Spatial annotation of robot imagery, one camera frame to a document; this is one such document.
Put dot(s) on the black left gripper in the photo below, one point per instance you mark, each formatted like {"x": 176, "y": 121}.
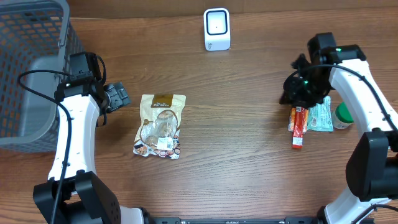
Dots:
{"x": 117, "y": 95}

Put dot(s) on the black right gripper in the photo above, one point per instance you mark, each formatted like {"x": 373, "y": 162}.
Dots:
{"x": 298, "y": 101}

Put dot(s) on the teal snack packet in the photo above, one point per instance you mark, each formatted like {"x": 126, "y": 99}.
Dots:
{"x": 319, "y": 116}

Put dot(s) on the red stick snack packet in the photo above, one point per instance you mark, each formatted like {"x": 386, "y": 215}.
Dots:
{"x": 298, "y": 127}

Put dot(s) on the orange juice carton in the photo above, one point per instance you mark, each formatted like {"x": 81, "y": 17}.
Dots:
{"x": 292, "y": 120}

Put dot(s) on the green lid jar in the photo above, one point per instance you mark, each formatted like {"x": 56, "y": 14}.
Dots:
{"x": 341, "y": 118}

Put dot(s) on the red white snack packet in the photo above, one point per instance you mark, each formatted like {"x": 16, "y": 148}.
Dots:
{"x": 159, "y": 132}

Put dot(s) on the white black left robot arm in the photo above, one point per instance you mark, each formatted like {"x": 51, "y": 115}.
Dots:
{"x": 73, "y": 192}

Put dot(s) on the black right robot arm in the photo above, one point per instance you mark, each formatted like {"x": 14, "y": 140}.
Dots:
{"x": 371, "y": 175}

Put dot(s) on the grey plastic mesh basket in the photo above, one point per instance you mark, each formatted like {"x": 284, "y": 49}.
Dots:
{"x": 36, "y": 42}

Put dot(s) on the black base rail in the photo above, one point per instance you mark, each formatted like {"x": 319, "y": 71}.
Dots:
{"x": 286, "y": 220}

